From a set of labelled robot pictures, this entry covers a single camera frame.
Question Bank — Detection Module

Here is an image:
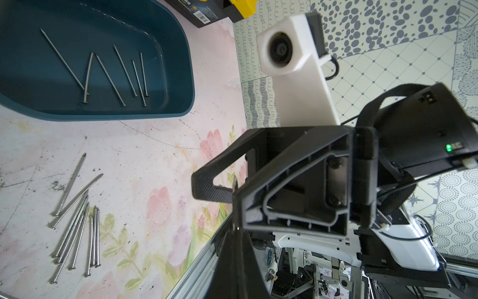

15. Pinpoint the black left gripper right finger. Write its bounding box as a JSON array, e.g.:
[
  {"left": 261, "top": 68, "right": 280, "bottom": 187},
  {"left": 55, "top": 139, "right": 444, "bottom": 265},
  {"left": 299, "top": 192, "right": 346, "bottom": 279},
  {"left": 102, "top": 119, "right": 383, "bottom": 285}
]
[{"left": 236, "top": 230, "right": 270, "bottom": 299}]

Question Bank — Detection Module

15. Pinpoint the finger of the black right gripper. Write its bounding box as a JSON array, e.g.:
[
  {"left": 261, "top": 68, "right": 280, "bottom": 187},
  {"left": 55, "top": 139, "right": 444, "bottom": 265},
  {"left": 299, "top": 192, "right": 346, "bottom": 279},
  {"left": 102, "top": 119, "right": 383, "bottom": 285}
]
[
  {"left": 236, "top": 126, "right": 355, "bottom": 238},
  {"left": 190, "top": 126, "right": 270, "bottom": 205}
]

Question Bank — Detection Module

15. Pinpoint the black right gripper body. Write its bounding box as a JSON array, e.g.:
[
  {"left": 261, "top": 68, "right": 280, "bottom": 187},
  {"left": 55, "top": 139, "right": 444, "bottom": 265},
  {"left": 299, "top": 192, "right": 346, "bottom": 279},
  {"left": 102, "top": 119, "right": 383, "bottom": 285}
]
[{"left": 242, "top": 126, "right": 379, "bottom": 238}]

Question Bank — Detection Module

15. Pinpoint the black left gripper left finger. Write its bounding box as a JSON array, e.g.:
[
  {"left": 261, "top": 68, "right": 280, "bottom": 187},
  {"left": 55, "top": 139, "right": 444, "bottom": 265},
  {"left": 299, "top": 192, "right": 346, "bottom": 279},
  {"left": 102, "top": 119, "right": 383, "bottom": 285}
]
[{"left": 204, "top": 231, "right": 239, "bottom": 299}]

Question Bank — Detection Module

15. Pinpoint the steel nail apart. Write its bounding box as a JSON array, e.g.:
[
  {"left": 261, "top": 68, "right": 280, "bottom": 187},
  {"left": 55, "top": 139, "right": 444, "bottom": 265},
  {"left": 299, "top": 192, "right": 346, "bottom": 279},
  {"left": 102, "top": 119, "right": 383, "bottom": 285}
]
[{"left": 139, "top": 51, "right": 149, "bottom": 97}]

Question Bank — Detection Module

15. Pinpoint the teal plastic storage box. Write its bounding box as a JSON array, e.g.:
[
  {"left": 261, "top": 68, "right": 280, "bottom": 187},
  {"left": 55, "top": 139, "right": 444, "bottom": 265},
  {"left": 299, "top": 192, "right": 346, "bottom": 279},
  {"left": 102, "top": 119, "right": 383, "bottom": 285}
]
[{"left": 1, "top": 1, "right": 195, "bottom": 122}]

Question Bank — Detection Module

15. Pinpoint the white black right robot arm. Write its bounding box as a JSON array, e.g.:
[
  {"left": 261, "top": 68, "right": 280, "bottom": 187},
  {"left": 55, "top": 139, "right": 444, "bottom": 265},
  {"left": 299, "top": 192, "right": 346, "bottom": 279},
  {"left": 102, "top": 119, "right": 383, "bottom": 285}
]
[{"left": 191, "top": 83, "right": 478, "bottom": 299}]

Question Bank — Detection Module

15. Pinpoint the steel nail pile left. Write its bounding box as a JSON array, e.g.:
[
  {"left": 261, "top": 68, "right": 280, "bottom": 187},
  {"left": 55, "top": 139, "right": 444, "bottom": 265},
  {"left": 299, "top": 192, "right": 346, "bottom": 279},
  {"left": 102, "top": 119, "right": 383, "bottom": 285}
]
[{"left": 52, "top": 153, "right": 87, "bottom": 217}]

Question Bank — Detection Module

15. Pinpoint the steel nail pile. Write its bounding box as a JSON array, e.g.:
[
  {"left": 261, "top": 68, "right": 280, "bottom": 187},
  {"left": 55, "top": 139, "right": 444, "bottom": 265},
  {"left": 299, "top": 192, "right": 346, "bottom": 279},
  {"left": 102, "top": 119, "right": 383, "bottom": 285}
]
[
  {"left": 52, "top": 191, "right": 88, "bottom": 265},
  {"left": 49, "top": 173, "right": 104, "bottom": 229},
  {"left": 52, "top": 153, "right": 87, "bottom": 217},
  {"left": 93, "top": 206, "right": 100, "bottom": 268},
  {"left": 84, "top": 207, "right": 95, "bottom": 278},
  {"left": 49, "top": 200, "right": 88, "bottom": 285}
]

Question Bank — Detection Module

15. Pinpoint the steel nail pile outer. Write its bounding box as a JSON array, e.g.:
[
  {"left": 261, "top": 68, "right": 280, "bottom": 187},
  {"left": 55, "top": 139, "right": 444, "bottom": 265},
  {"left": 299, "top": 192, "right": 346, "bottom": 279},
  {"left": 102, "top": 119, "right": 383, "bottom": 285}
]
[{"left": 93, "top": 206, "right": 100, "bottom": 268}]

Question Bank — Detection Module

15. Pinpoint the steel nail pile lower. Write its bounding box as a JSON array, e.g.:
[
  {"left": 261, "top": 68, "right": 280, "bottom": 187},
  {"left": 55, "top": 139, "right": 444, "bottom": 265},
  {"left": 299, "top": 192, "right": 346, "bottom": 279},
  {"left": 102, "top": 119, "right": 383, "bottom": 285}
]
[{"left": 84, "top": 207, "right": 95, "bottom": 278}]

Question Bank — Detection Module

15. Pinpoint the steel nail pile middle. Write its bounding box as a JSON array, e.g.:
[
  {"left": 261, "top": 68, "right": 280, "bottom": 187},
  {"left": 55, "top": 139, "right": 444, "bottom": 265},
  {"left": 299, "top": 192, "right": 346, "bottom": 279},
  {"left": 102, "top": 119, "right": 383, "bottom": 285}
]
[{"left": 49, "top": 173, "right": 104, "bottom": 229}]

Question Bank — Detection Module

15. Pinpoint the steel nail pile right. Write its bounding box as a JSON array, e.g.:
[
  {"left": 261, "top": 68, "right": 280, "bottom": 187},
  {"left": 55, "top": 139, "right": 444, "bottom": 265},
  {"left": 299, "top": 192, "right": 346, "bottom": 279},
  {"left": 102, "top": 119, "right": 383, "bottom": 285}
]
[{"left": 52, "top": 191, "right": 88, "bottom": 265}]

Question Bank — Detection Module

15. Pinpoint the steel nail pile far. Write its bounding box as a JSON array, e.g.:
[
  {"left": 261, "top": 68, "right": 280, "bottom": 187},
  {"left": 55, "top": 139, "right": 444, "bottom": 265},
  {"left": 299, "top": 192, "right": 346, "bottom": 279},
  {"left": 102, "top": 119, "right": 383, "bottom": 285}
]
[{"left": 49, "top": 200, "right": 88, "bottom": 285}]

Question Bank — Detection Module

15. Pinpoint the yellow black toolbox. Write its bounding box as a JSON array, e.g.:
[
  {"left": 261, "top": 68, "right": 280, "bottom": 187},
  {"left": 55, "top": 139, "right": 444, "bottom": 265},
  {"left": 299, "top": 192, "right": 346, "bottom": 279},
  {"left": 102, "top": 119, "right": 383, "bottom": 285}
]
[{"left": 166, "top": 0, "right": 258, "bottom": 28}]

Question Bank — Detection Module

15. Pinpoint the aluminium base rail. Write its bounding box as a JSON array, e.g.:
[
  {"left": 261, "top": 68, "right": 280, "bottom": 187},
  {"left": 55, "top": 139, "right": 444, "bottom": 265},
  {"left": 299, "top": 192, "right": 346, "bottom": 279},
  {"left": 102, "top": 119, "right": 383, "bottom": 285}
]
[{"left": 167, "top": 215, "right": 231, "bottom": 299}]

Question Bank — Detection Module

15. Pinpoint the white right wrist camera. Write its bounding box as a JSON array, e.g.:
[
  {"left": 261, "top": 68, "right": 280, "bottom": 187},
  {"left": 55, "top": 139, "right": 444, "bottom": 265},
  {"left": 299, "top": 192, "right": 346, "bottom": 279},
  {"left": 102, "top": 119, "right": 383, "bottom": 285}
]
[{"left": 256, "top": 12, "right": 340, "bottom": 127}]

